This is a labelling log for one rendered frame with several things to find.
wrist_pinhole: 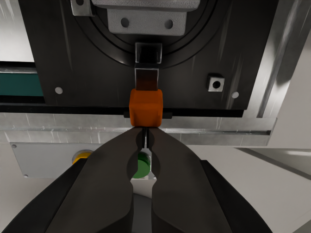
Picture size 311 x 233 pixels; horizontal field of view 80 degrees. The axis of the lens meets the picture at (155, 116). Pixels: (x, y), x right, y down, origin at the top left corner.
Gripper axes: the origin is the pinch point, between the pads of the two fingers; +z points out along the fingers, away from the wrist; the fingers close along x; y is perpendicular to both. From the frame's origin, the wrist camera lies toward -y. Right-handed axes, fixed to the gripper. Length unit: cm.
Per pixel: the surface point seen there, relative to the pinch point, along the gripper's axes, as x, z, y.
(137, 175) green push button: -1.3, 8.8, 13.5
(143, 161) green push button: -0.5, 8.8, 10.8
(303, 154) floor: 126, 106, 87
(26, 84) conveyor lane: -15.0, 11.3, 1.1
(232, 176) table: 19.7, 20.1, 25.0
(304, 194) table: 39, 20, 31
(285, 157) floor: 112, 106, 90
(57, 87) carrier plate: -10.1, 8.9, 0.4
